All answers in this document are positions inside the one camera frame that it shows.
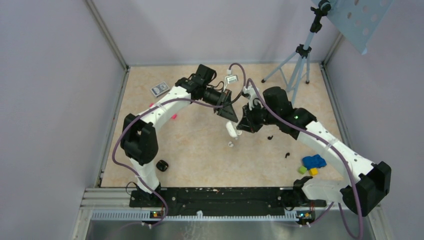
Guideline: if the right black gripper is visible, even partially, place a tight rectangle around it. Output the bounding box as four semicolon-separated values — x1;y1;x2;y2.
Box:
237;100;279;134

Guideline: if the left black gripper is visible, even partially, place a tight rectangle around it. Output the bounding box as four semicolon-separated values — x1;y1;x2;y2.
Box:
202;85;239;123

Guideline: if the white earbud charging case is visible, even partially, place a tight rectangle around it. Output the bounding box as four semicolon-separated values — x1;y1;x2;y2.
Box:
225;120;243;139

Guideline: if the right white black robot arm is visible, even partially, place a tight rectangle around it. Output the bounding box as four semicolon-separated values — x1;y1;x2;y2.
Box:
236;85;392;217

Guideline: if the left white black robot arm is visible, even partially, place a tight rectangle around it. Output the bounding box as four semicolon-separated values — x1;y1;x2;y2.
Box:
120;64;238;207

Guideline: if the black earbud case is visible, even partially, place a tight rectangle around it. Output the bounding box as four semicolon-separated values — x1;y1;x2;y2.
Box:
156;159;169;172

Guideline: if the green cube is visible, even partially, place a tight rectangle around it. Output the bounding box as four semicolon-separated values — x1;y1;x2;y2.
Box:
298;165;308;175

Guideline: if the playing card deck box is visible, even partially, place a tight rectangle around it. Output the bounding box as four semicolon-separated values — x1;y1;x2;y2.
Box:
150;81;170;98

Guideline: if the blue toy car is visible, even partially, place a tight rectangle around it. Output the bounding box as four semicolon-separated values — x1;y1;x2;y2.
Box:
301;154;327;170

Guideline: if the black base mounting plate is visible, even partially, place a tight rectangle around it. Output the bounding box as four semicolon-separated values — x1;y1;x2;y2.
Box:
129;187;327;217

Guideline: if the yellow cube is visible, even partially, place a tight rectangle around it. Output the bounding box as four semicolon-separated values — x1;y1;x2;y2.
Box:
308;168;319;176

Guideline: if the light blue tripod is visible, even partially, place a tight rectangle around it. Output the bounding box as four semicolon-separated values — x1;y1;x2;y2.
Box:
261;0;332;103

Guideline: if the perforated blue metal panel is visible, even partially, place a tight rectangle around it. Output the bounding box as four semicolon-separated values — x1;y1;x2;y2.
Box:
312;0;394;55

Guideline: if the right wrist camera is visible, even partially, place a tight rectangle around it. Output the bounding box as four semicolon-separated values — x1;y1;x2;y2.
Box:
242;85;261;111

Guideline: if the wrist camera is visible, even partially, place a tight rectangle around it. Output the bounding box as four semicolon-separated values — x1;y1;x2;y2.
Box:
242;85;261;111
224;69;239;87

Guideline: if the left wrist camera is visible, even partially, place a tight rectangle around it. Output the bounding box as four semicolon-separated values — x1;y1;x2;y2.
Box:
224;69;239;87

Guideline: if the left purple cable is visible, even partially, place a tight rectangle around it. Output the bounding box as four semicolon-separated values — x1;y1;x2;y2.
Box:
111;62;248;228

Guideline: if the purple cable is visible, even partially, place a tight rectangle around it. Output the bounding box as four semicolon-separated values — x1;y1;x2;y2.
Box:
245;78;365;240
111;62;248;228

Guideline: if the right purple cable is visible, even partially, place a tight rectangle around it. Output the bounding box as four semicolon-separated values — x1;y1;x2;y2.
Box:
245;78;365;240

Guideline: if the white toothed cable rail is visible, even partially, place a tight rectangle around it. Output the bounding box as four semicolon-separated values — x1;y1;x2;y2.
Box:
91;209;299;222

